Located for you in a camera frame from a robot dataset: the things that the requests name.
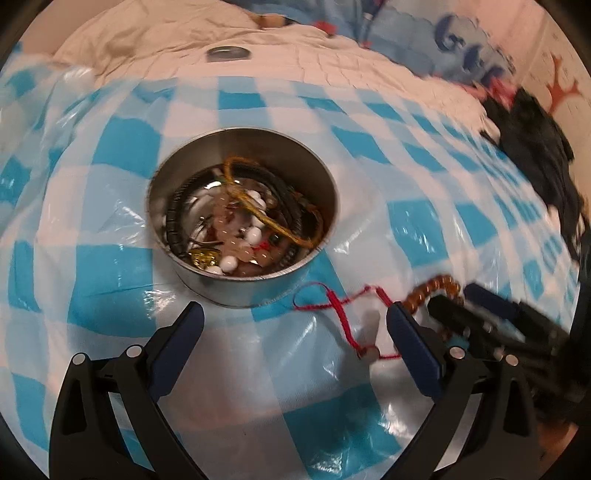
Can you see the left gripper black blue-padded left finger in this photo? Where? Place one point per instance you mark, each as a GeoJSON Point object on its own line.
{"type": "Point", "coordinates": [85, 439]}

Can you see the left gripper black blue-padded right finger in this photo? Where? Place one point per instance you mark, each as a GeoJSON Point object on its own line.
{"type": "Point", "coordinates": [502, 442]}

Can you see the jewelry pile in tin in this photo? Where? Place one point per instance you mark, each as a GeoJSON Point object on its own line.
{"type": "Point", "coordinates": [240, 219]}

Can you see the blue white checkered plastic sheet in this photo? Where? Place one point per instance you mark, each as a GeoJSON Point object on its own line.
{"type": "Point", "coordinates": [273, 390]}

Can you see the black clothing pile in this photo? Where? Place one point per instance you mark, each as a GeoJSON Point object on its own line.
{"type": "Point", "coordinates": [536, 144]}

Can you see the pink patterned cloth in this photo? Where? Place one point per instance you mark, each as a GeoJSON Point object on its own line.
{"type": "Point", "coordinates": [500, 90]}

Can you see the round silver metal tin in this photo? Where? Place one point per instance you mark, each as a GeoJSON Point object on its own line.
{"type": "Point", "coordinates": [290, 159]}

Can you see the blue whale print blanket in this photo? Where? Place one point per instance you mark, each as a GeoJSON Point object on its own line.
{"type": "Point", "coordinates": [431, 38]}

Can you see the white striped bed sheet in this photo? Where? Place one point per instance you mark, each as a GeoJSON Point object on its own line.
{"type": "Point", "coordinates": [308, 55]}

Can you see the round silver tin lid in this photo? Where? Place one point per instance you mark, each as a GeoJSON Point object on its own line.
{"type": "Point", "coordinates": [227, 53]}

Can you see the cream striped pillow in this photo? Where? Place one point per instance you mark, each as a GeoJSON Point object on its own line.
{"type": "Point", "coordinates": [137, 31]}

